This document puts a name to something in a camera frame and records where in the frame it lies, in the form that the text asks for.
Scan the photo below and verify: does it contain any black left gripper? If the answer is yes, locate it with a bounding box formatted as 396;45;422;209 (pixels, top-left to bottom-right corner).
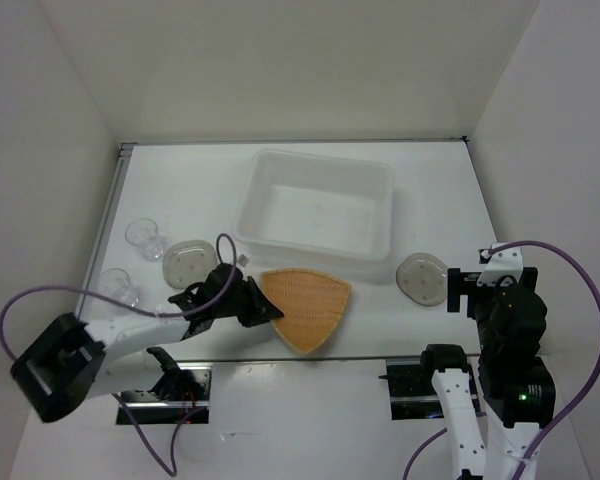
213;275;283;327

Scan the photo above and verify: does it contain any clear glass dish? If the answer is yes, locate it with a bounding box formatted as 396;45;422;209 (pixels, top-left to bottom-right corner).
396;252;448;307
162;240;218;290

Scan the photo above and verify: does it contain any orange woven triangular plate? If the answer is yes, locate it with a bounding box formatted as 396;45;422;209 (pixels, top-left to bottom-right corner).
260;268;352;356

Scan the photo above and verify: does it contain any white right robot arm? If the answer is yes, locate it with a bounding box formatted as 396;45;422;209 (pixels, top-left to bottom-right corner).
418;268;556;479

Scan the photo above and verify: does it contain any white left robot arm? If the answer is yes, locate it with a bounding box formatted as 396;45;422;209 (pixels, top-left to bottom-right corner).
10;263;284;423

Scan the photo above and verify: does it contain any translucent white plastic bin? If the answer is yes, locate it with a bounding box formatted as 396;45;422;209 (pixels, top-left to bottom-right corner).
232;149;394;264

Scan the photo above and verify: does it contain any clear plastic cup rear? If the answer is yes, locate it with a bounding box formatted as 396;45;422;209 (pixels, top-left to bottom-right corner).
125;218;165;261

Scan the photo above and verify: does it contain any clear plastic cup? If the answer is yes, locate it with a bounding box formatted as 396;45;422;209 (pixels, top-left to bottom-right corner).
125;218;165;261
97;268;140;307

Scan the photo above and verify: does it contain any clear plastic cup front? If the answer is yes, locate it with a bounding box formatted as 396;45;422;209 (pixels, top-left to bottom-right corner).
97;268;140;307

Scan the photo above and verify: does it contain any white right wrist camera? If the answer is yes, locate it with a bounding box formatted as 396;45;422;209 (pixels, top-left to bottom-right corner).
476;247;523;287

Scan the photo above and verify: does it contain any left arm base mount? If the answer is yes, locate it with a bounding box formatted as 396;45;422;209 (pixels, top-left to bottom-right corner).
120;362;212;426

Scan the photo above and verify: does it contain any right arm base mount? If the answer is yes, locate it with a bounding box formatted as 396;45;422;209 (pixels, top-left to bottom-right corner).
378;357;481;421

